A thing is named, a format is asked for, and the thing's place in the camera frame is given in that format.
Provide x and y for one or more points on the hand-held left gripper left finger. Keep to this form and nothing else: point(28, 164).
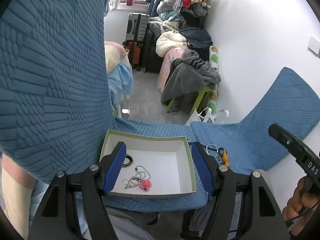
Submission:
point(115, 170)

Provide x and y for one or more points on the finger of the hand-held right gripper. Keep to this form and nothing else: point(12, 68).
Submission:
point(287, 138)

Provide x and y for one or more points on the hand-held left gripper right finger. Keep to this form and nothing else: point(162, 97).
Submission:
point(203, 170)

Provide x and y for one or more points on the black patterned bangle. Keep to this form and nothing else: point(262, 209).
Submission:
point(129, 160)

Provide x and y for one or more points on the pink flower charm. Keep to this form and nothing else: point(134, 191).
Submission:
point(145, 185)

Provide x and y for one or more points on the pale green cardboard box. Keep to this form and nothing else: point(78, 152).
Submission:
point(162, 170)

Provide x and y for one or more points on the person's right hand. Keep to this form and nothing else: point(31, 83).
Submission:
point(297, 202)

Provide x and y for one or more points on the silver bangle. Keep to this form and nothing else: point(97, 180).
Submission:
point(208, 150)

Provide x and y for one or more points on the orange charm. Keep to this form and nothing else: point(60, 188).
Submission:
point(226, 158)

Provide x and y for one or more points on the blue covered chair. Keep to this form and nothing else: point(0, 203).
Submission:
point(270, 105)

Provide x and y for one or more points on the white tote bag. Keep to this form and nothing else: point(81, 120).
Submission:
point(200, 117)

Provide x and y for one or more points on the person's left leg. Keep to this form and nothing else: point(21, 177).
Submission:
point(130, 226)

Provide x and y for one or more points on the green plastic stool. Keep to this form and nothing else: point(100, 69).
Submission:
point(192, 97)

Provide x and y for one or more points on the grey towel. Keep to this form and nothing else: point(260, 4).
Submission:
point(190, 75)

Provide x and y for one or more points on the fruit print rolled mat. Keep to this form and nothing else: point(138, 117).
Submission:
point(214, 60)

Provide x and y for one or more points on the pink quilt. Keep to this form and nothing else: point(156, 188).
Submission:
point(166, 67)

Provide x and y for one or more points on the blue textured blanket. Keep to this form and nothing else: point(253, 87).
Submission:
point(50, 80)

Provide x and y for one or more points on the red suitcase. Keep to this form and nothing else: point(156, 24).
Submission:
point(133, 52)

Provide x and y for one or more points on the black suitcase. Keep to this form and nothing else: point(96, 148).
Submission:
point(151, 52)

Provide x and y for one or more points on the cream quilt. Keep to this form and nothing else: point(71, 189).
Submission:
point(170, 43)

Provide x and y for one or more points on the pile of clothes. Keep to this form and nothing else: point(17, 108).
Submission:
point(185, 27)

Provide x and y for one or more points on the grey suitcase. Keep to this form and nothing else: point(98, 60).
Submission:
point(137, 27)

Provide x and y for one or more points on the white wall switch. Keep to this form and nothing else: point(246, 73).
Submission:
point(314, 45)

